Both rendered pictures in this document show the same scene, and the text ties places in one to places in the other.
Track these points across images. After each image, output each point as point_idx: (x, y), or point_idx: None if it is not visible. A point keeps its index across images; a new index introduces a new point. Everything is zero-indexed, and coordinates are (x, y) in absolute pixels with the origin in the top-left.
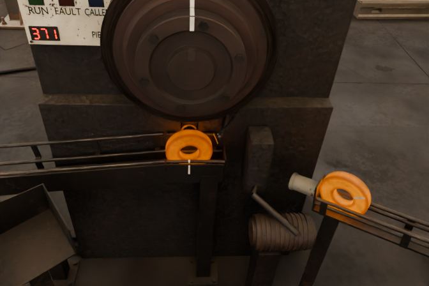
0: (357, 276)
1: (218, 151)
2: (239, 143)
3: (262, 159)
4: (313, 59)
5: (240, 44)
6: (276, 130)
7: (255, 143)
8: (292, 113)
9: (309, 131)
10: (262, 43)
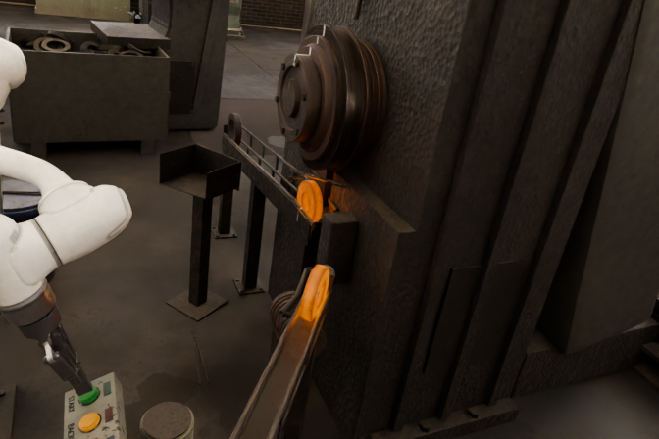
0: None
1: None
2: None
3: (325, 237)
4: (410, 170)
5: (306, 84)
6: (364, 232)
7: (326, 214)
8: (375, 218)
9: (381, 253)
10: (333, 101)
